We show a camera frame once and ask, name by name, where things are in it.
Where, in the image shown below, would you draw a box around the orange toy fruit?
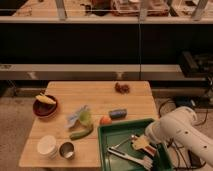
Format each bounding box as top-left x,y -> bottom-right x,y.
99,116 -> 112,125

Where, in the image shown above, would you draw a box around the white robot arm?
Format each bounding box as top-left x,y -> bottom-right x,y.
145,106 -> 213,167

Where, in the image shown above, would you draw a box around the white cups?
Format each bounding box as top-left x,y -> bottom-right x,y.
37,135 -> 58,158

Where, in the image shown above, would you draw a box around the wooden table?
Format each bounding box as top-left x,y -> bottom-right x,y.
19,81 -> 158,171

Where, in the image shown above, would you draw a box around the black device on shelf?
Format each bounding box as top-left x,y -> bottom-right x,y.
179,51 -> 213,78

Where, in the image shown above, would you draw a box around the green plastic tray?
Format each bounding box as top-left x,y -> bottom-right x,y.
97,117 -> 174,171

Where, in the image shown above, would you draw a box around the dark red bowl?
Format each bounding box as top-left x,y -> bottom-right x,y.
33,95 -> 58,118

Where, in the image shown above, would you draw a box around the metal spoon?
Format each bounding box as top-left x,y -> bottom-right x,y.
111,134 -> 137,149

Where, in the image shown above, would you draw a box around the yellow corn toy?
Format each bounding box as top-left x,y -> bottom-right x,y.
36,95 -> 56,105

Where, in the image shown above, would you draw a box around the green cucumber toy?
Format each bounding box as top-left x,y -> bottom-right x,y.
70,125 -> 93,140

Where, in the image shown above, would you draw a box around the silver metal cup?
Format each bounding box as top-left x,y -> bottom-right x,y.
59,142 -> 74,159

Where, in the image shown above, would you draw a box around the brown grape cluster toy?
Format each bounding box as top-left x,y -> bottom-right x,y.
115,83 -> 130,94

